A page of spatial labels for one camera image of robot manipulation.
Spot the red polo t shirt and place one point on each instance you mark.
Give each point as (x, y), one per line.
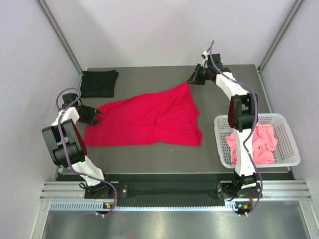
(168, 116)

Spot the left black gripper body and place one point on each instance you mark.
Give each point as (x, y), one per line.
(88, 115)

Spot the slotted grey cable duct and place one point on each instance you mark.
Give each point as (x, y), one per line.
(105, 207)

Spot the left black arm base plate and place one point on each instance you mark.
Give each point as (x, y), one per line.
(117, 190)

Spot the white perforated plastic basket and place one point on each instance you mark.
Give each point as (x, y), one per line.
(285, 155)

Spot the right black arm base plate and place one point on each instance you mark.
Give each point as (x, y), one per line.
(227, 190)

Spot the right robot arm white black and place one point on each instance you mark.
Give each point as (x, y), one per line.
(242, 117)

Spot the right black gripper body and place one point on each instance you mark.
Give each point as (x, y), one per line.
(202, 73)

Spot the aluminium corner post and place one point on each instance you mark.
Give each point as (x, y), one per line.
(297, 4)
(58, 32)

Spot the left aluminium corner post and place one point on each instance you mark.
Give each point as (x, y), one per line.
(58, 32)

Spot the right aluminium corner post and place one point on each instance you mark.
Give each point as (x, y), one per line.
(297, 4)

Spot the pink crumpled t shirt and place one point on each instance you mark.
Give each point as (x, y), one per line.
(264, 143)

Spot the folded black t shirt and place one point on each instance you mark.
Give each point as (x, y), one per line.
(98, 84)

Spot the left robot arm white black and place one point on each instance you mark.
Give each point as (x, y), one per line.
(68, 150)

